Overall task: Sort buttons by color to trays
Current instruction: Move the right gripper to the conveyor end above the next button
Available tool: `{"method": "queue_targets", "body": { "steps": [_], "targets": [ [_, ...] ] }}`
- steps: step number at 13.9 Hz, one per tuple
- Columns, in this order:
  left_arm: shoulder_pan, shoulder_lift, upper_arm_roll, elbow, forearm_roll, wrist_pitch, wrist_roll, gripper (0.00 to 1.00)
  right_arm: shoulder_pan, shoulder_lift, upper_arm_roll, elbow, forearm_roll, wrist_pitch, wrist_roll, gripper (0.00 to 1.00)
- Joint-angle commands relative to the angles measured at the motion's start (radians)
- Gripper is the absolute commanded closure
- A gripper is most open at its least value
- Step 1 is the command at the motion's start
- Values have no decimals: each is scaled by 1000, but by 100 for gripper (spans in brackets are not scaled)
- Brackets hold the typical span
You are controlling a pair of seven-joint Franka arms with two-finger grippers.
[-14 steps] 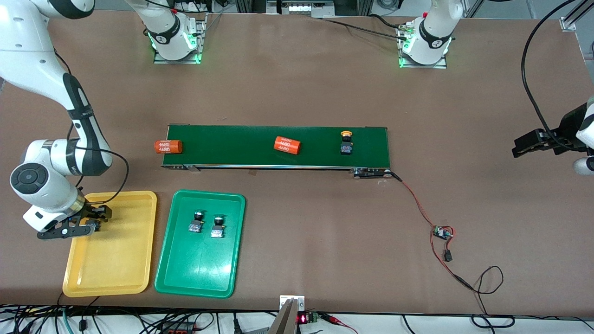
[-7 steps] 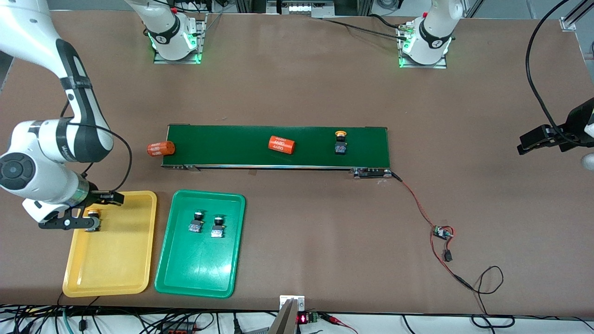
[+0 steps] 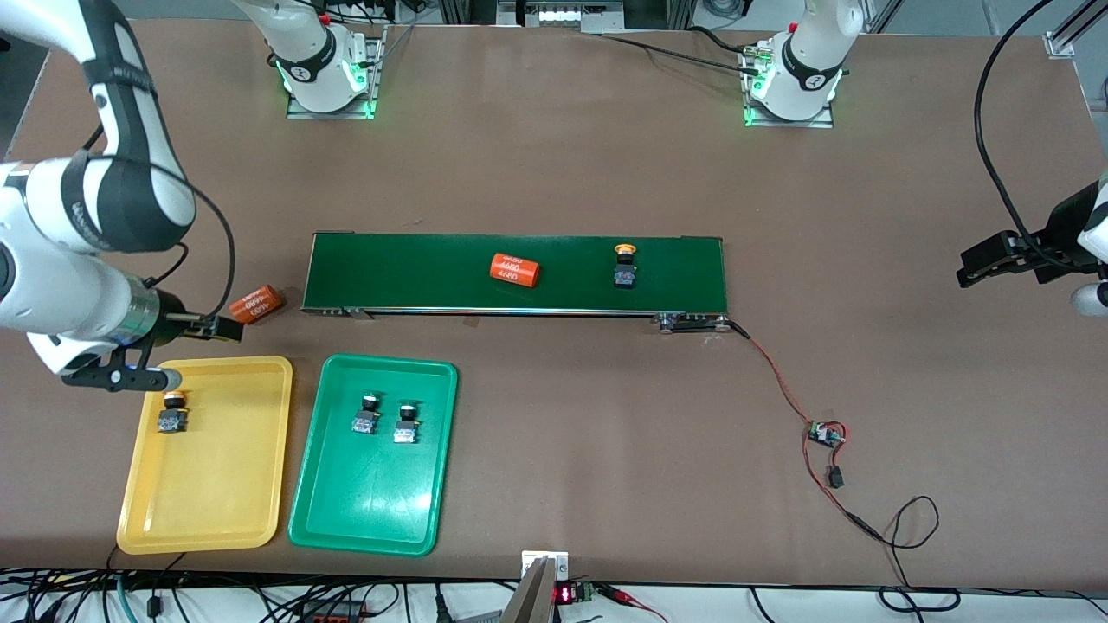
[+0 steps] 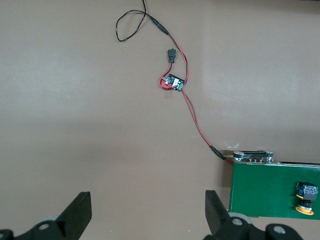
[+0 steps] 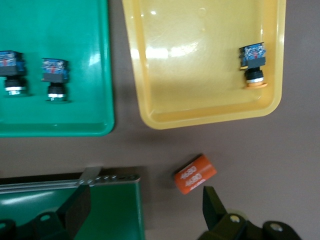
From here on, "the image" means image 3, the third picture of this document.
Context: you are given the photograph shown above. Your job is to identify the orange cylinder marked 4680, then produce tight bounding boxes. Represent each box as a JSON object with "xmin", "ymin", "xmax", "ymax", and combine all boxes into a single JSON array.
[
  {"xmin": 489, "ymin": 252, "xmax": 542, "ymax": 290},
  {"xmin": 229, "ymin": 285, "xmax": 286, "ymax": 326}
]

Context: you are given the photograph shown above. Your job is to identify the yellow plastic tray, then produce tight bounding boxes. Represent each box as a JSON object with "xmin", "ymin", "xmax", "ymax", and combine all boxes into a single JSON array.
[{"xmin": 116, "ymin": 356, "xmax": 293, "ymax": 556}]

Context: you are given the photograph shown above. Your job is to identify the green conveyor belt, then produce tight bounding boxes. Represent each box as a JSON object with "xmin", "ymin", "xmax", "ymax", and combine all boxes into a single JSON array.
[{"xmin": 300, "ymin": 232, "xmax": 732, "ymax": 336}]

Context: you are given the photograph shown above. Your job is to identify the green plastic tray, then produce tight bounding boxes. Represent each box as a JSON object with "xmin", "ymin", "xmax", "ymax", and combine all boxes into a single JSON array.
[{"xmin": 287, "ymin": 353, "xmax": 459, "ymax": 557}]

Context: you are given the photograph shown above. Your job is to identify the silver control box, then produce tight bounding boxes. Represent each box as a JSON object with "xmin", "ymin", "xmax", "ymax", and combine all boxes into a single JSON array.
[{"xmin": 498, "ymin": 0, "xmax": 624, "ymax": 34}]

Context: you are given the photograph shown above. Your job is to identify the red clip lead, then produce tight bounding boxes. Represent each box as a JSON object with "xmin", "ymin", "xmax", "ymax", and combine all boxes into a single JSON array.
[{"xmin": 597, "ymin": 585, "xmax": 669, "ymax": 623}]

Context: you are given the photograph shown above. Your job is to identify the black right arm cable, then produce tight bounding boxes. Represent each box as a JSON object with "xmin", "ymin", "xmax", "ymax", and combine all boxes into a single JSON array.
[{"xmin": 82, "ymin": 125, "xmax": 237, "ymax": 319}]

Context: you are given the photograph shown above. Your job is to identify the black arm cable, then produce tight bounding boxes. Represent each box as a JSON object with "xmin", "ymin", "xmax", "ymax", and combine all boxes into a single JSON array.
[
  {"xmin": 974, "ymin": 0, "xmax": 1079, "ymax": 269},
  {"xmin": 82, "ymin": 125, "xmax": 237, "ymax": 319}
]

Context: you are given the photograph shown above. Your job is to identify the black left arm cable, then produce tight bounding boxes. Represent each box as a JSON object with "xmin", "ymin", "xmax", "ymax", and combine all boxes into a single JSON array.
[{"xmin": 974, "ymin": 0, "xmax": 1079, "ymax": 269}]

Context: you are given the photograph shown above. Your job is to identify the aluminium frame profile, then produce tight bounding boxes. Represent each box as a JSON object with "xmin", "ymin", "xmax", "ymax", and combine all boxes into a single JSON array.
[{"xmin": 1046, "ymin": 0, "xmax": 1108, "ymax": 60}]

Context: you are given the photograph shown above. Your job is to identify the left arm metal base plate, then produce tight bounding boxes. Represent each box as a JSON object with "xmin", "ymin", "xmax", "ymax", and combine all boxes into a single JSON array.
[{"xmin": 743, "ymin": 43, "xmax": 836, "ymax": 129}]

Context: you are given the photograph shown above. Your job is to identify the thin black looped cable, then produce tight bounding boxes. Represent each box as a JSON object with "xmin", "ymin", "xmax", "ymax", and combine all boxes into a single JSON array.
[{"xmin": 879, "ymin": 495, "xmax": 962, "ymax": 613}]

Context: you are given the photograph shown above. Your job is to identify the red and black wire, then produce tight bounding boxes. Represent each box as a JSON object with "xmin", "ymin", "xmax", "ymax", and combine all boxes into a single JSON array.
[{"xmin": 730, "ymin": 320, "xmax": 886, "ymax": 544}]

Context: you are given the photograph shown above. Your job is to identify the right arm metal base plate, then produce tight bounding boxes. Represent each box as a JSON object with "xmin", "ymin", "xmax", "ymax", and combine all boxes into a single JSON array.
[{"xmin": 286, "ymin": 26, "xmax": 386, "ymax": 120}]

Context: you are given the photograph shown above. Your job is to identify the black base power cable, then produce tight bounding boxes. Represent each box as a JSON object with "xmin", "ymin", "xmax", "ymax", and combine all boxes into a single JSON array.
[{"xmin": 597, "ymin": 24, "xmax": 767, "ymax": 79}]

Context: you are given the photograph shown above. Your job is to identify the small aluminium bracket plate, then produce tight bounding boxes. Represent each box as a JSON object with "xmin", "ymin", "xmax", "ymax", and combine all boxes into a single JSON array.
[{"xmin": 521, "ymin": 550, "xmax": 570, "ymax": 581}]

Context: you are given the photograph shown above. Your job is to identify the grey metal mount post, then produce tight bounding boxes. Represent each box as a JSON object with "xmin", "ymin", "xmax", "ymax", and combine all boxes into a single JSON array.
[{"xmin": 498, "ymin": 558, "xmax": 555, "ymax": 623}]

